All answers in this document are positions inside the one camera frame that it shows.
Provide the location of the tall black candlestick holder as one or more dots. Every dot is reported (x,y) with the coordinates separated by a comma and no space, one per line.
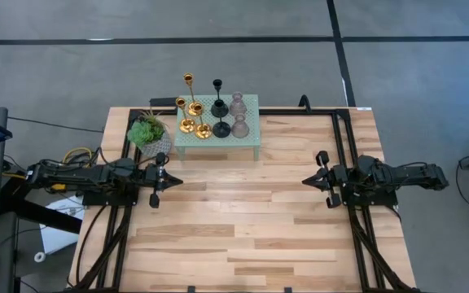
(221,130)
(217,84)

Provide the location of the succulent in triangle-pattern pot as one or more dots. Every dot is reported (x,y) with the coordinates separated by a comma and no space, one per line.
(147,132)

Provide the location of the pink glass candle holder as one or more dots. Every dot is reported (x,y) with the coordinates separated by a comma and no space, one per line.
(239,127)
(238,103)

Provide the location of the black aluminium rig frame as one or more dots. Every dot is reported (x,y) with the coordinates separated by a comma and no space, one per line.
(338,134)

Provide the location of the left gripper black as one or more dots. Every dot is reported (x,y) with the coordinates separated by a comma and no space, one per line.
(155,179)

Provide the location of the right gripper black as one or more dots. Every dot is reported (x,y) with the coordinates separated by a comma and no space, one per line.
(335,181)

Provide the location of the black desk foot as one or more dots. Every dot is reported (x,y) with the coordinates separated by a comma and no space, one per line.
(47,215)

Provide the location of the green perforated metal shelf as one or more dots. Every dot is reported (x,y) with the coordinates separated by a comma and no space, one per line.
(251,138)

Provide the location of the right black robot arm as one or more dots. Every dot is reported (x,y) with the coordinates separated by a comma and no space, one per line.
(401,177)

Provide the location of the white tape roll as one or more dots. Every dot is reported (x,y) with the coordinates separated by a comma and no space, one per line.
(36,257)

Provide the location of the tall gold candlestick holder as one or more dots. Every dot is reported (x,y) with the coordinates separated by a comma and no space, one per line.
(186,126)
(188,77)
(203,131)

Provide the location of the white paper sheet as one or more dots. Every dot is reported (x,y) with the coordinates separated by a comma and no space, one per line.
(57,236)

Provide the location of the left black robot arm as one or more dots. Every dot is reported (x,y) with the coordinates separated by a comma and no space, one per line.
(88,175)

